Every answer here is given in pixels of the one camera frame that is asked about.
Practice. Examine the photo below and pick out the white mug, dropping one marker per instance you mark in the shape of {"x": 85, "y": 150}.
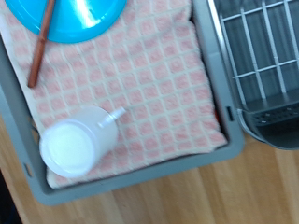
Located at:
{"x": 74, "y": 146}

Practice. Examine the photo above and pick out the grey drain tray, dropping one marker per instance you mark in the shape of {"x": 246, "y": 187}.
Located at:
{"x": 238, "y": 40}

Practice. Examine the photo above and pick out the blue plastic plate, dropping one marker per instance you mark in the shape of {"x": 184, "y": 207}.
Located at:
{"x": 71, "y": 21}

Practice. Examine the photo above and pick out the brown wooden spoon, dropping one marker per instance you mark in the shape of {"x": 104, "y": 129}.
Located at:
{"x": 39, "y": 49}

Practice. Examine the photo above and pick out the pink checked towel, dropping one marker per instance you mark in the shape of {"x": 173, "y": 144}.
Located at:
{"x": 149, "y": 77}

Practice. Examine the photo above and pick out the grey plastic crate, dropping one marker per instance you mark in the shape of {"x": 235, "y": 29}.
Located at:
{"x": 140, "y": 180}

